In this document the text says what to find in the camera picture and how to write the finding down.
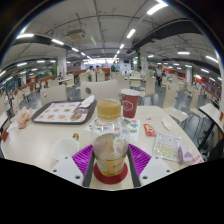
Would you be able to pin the brown food tray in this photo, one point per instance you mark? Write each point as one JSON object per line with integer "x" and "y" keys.
{"x": 60, "y": 113}

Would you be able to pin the small purple packet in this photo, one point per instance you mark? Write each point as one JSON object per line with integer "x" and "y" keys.
{"x": 186, "y": 155}

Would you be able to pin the colourful printed flyer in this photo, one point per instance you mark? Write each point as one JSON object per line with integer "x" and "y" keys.
{"x": 134, "y": 130}

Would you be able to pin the group of beige chairs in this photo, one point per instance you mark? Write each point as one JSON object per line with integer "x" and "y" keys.
{"x": 148, "y": 87}

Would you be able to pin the small white wrapper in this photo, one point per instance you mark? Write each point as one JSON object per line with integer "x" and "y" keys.
{"x": 166, "y": 124}

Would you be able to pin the clear plastic bag with food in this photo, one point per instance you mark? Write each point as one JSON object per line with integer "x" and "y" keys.
{"x": 21, "y": 116}

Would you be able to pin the tall red paper cup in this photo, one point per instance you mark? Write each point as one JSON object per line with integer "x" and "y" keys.
{"x": 130, "y": 105}

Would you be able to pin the clear printed plastic packet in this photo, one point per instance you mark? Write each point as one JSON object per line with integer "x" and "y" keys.
{"x": 166, "y": 146}

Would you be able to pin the small red box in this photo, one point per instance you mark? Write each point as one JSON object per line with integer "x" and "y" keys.
{"x": 4, "y": 135}

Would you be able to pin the person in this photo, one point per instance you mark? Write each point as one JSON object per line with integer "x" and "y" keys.
{"x": 89, "y": 70}
{"x": 157, "y": 76}

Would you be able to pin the beige cafeteria chair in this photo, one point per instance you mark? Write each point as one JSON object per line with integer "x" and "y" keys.
{"x": 173, "y": 103}
{"x": 100, "y": 89}
{"x": 53, "y": 94}

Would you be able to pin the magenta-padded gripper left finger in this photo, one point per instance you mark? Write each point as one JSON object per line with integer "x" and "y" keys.
{"x": 83, "y": 160}

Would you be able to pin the ceiling air conditioner unit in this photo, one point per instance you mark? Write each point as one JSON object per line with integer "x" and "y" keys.
{"x": 76, "y": 34}

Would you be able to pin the flat round red coaster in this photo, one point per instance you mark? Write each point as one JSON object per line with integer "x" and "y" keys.
{"x": 110, "y": 180}

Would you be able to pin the white red-patterned paper cup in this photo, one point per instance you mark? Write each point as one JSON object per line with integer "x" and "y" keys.
{"x": 65, "y": 148}

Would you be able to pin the crumpled white napkin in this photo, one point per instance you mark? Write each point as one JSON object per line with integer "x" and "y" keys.
{"x": 86, "y": 101}

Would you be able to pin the red sauce packet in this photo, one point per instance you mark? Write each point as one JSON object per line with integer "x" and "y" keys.
{"x": 149, "y": 129}

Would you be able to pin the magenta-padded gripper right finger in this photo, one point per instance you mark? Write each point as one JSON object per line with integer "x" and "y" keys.
{"x": 140, "y": 160}

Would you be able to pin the white sign with red print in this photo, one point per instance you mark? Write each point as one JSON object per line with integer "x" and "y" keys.
{"x": 197, "y": 159}

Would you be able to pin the clear bottle with yellow drink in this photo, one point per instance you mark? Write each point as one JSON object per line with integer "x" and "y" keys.
{"x": 110, "y": 146}

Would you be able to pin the white cafeteria table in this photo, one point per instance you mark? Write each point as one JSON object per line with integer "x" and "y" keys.
{"x": 213, "y": 115}

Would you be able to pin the group of ceiling lights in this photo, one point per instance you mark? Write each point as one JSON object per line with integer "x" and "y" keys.
{"x": 131, "y": 33}

